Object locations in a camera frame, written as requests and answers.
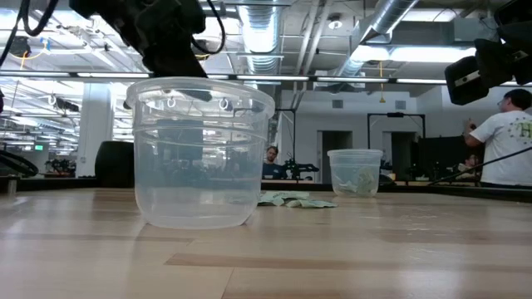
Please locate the white ceiling sensor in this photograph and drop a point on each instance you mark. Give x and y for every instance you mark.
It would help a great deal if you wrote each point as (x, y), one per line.
(335, 24)

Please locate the black stand frame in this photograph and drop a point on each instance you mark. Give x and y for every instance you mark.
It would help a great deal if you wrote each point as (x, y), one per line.
(395, 114)

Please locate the long ceiling light bar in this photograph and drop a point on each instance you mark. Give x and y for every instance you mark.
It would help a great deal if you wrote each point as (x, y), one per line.
(270, 77)

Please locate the black monitor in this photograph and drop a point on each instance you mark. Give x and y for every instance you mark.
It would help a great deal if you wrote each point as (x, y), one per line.
(440, 158)

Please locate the clear plastic tub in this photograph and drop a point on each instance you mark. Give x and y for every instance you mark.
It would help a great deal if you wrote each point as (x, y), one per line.
(199, 187)
(353, 160)

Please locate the white building column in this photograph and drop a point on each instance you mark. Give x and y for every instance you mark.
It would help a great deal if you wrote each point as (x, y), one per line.
(93, 124)

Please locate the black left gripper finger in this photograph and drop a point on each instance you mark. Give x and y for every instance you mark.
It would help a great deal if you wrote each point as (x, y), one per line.
(178, 64)

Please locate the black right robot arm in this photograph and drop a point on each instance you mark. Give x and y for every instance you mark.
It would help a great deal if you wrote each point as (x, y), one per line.
(519, 37)

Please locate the black background robot arm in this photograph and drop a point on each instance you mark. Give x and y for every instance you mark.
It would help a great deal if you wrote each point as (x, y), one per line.
(297, 168)

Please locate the silver ceiling air duct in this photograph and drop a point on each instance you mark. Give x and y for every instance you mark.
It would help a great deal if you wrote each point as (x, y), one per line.
(390, 12)
(259, 33)

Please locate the person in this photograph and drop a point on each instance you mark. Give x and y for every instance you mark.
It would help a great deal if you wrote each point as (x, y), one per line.
(503, 149)
(471, 161)
(272, 168)

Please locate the green exit sign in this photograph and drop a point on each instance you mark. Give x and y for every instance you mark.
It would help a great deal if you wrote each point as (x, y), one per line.
(39, 147)

